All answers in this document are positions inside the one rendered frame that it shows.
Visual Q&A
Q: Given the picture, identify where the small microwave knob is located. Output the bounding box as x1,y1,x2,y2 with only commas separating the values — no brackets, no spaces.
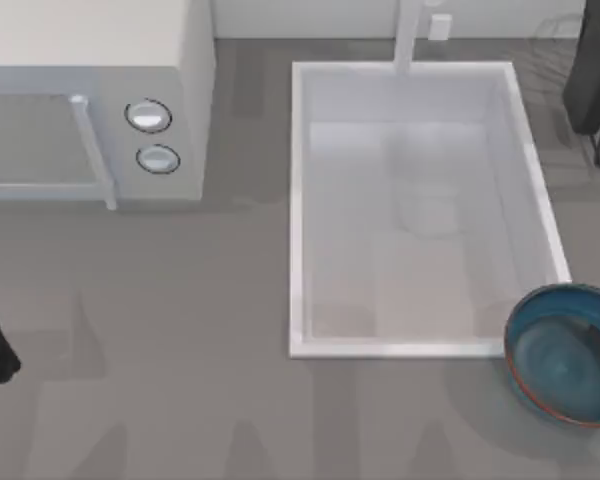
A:
135,143,182,176

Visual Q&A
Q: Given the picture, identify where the white sink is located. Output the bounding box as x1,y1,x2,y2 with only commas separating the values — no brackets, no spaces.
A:
285,60,574,360

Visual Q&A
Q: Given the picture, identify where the tall white tap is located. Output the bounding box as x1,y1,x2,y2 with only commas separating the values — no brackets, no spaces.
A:
392,0,444,77

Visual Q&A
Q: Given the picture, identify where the blue bowl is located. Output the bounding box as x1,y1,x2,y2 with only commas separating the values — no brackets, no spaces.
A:
503,282,600,429

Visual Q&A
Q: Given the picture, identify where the microwave door handle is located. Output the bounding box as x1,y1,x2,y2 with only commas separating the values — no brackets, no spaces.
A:
68,93,119,211

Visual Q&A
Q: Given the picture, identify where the white wall outlet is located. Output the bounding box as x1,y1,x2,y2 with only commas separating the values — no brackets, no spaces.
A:
429,13,453,42

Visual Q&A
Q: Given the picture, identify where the large microwave knob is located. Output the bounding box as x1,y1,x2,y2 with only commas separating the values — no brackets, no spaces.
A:
123,98,174,135

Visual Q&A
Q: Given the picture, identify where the pale microwave oven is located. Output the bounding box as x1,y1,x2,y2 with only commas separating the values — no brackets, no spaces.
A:
0,0,217,211

